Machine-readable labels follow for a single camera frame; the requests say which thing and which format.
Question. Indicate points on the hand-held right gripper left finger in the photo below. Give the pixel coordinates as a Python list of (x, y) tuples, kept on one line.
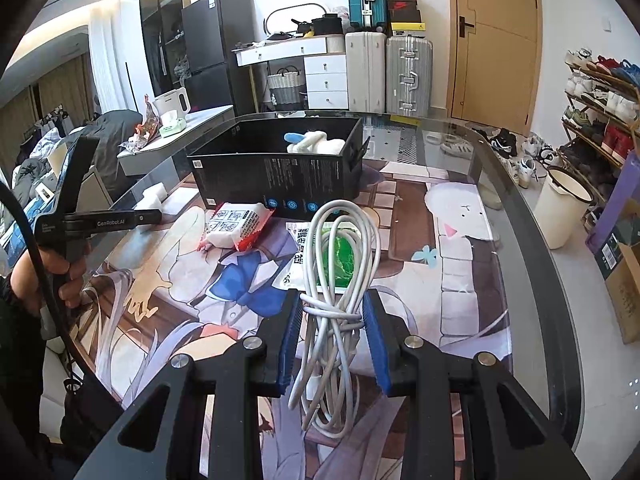
[(287, 345)]

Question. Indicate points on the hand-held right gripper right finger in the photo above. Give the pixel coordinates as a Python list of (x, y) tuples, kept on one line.
[(376, 345)]

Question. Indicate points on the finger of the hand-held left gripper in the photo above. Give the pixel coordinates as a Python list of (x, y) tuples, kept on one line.
[(147, 217)]

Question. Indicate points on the black cardboard box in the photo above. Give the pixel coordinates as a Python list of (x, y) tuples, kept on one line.
[(240, 180)]

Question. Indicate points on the white blue plush toy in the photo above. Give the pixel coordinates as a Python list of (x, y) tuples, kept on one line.
[(320, 142)]

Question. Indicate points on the person's left hand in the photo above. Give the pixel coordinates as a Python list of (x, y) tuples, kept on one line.
[(70, 285)]

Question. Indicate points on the white foam piece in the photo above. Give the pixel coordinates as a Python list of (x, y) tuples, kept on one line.
[(156, 194)]

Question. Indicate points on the pile of clothes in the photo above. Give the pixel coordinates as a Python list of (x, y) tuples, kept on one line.
[(35, 180)]

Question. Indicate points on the grey side table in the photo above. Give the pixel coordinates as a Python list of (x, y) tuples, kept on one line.
[(165, 152)]

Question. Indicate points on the dark cloth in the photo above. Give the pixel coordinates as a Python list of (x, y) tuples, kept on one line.
[(110, 145)]

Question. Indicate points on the white tissue packet red print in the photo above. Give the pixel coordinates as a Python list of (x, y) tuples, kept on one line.
[(232, 225)]

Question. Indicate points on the white green packet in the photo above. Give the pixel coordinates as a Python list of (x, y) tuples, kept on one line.
[(297, 255)]

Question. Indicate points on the green wet wipes pack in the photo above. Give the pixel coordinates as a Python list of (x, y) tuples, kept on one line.
[(172, 127)]

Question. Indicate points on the red orange snack wrapper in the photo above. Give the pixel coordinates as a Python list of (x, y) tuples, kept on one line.
[(147, 122)]

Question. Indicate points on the printed table mat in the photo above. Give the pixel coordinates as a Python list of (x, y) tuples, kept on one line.
[(450, 270)]

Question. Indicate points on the white kettle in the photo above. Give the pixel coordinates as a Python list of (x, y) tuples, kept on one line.
[(172, 102)]

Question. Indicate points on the white curtain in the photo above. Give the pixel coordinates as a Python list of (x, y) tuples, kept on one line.
[(107, 60)]

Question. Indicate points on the wicker basket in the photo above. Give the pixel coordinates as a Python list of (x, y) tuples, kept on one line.
[(285, 87)]

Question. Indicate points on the black fridge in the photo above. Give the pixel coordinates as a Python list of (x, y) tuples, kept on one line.
[(215, 40)]

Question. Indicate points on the dark glass cabinet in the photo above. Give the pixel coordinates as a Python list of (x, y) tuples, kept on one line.
[(160, 10)]

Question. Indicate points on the white dressing table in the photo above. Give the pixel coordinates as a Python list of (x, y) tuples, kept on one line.
[(325, 82)]

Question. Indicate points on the cream bucket dark rim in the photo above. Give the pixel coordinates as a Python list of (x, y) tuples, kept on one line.
[(560, 215)]

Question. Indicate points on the pile of loose sneakers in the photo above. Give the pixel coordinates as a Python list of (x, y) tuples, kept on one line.
[(525, 170)]

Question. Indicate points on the dark green box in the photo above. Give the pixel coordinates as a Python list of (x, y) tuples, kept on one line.
[(607, 260)]

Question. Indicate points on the oval mirror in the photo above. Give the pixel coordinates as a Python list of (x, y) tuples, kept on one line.
[(290, 15)]

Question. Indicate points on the white ribbed canister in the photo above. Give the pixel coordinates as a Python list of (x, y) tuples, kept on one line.
[(335, 44)]

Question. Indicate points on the open cardboard box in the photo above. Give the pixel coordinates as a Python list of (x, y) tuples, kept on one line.
[(627, 290)]

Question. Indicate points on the white suitcase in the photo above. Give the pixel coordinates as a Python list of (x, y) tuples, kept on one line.
[(365, 70)]

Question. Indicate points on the silver suitcase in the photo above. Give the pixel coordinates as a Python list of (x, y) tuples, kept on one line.
[(407, 75)]

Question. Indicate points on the purple bag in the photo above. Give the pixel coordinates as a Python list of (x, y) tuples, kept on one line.
[(620, 195)]

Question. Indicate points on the wooden shoe rack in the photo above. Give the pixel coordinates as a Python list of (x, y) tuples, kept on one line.
[(570, 125)]

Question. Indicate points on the wooden door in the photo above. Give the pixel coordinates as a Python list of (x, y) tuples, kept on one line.
[(495, 60)]

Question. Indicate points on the black yellow shoe box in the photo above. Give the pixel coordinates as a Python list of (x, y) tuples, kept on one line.
[(407, 28)]

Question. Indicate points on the black red shoe box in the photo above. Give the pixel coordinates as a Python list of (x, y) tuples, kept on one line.
[(404, 10)]

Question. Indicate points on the rows of sneakers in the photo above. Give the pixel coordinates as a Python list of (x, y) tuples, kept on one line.
[(615, 105)]

